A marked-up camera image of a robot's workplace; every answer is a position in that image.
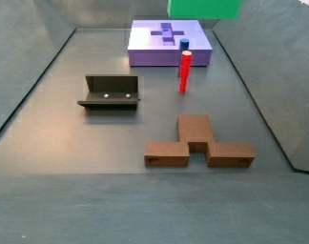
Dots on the green U-shaped block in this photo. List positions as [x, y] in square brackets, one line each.
[204, 9]

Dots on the purple board with cross slot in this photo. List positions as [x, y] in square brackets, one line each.
[154, 43]

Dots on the brown T-shaped block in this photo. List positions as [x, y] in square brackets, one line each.
[196, 139]

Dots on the red cylinder peg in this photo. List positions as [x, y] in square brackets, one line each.
[183, 79]

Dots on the black U-channel bracket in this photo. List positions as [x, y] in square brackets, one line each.
[111, 91]

